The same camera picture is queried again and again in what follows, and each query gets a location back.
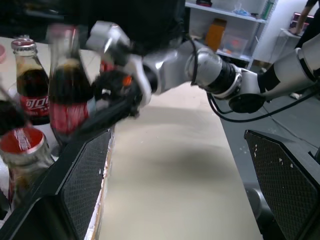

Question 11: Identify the person in dark clothes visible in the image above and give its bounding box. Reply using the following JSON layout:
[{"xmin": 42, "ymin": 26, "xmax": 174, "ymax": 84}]
[{"xmin": 289, "ymin": 0, "xmax": 320, "ymax": 50}]

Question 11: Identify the glass cola bottle red label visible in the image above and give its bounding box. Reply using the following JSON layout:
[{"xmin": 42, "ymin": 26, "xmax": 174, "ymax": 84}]
[
  {"xmin": 0, "ymin": 127, "xmax": 56, "ymax": 210},
  {"xmin": 46, "ymin": 24, "xmax": 97, "ymax": 145},
  {"xmin": 10, "ymin": 38, "xmax": 51, "ymax": 126}
]

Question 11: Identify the person in black clothes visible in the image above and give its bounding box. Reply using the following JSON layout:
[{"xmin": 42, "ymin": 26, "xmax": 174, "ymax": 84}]
[{"xmin": 0, "ymin": 0, "xmax": 188, "ymax": 58}]

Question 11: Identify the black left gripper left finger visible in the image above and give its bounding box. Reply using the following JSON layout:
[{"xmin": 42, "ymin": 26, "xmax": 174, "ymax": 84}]
[{"xmin": 0, "ymin": 128, "xmax": 112, "ymax": 240}]

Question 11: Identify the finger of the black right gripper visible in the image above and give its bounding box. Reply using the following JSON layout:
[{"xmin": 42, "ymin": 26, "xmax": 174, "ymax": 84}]
[{"xmin": 74, "ymin": 96, "xmax": 137, "ymax": 137}]

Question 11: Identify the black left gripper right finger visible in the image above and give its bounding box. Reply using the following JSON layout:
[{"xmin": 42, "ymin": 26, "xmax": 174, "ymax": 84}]
[{"xmin": 244, "ymin": 129, "xmax": 320, "ymax": 240}]

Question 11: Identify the clear plastic storage box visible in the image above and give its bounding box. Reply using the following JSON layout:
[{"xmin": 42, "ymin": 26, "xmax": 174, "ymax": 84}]
[{"xmin": 221, "ymin": 26, "xmax": 249, "ymax": 55}]

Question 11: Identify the orange box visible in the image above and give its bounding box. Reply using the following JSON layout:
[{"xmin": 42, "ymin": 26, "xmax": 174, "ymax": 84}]
[{"xmin": 205, "ymin": 17, "xmax": 228, "ymax": 52}]

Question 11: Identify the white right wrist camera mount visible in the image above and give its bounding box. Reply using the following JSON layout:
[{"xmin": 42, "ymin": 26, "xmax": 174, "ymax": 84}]
[{"xmin": 86, "ymin": 21, "xmax": 154, "ymax": 109}]

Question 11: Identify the white shelf unit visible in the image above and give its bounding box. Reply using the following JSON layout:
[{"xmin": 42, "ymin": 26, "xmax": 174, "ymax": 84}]
[{"xmin": 184, "ymin": 0, "xmax": 279, "ymax": 70}]

